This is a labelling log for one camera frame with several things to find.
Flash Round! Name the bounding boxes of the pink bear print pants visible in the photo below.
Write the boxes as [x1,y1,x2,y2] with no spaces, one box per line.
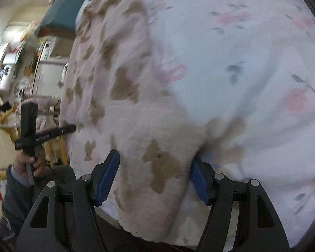
[60,0,246,247]

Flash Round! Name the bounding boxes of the left forearm grey sleeve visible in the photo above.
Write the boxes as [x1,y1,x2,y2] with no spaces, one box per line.
[0,165,34,247]

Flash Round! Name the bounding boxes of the left hand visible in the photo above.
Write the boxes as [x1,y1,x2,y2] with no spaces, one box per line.
[13,146,46,177]

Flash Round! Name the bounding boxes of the white floral bed sheet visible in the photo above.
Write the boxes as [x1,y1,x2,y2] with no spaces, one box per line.
[146,0,315,251]

